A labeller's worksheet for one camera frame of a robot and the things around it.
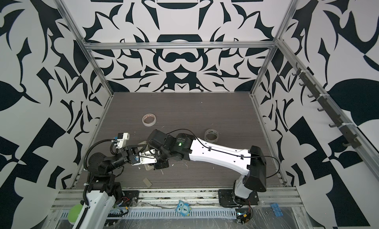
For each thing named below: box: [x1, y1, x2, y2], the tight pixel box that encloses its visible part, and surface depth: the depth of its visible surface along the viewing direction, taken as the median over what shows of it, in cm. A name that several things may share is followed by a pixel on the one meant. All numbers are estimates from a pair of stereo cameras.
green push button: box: [67, 203, 84, 225], surface depth 71 cm
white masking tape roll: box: [141, 113, 157, 127], surface depth 105 cm
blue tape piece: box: [270, 202, 284, 217], surface depth 72 cm
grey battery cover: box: [142, 177, 153, 188], surface depth 81 cm
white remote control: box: [139, 149, 158, 165], surface depth 56 cm
